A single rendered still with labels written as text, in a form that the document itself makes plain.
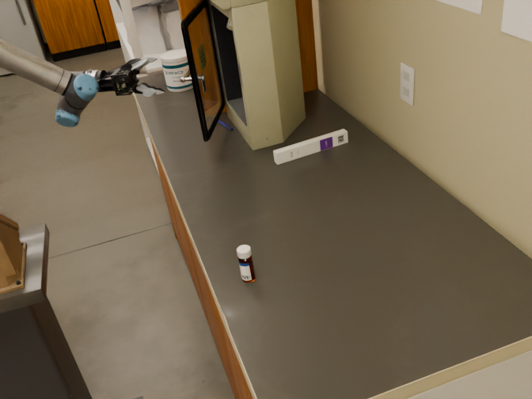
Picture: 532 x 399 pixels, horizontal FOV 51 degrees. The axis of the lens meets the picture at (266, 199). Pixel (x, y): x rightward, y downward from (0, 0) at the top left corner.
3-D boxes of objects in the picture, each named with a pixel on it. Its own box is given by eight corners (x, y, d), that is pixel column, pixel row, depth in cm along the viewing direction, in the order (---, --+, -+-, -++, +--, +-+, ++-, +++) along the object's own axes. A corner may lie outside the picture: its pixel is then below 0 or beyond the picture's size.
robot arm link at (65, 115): (61, 109, 176) (67, 80, 180) (50, 123, 185) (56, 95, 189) (85, 118, 180) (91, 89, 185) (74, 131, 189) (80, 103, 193)
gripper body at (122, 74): (133, 95, 184) (99, 97, 186) (141, 85, 191) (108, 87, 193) (127, 73, 180) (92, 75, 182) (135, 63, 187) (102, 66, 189)
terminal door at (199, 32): (225, 105, 212) (206, -4, 190) (207, 143, 186) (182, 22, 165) (222, 106, 212) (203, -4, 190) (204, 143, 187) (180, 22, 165)
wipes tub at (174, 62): (193, 78, 256) (186, 46, 248) (199, 88, 245) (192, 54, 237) (165, 85, 253) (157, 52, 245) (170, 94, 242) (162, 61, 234)
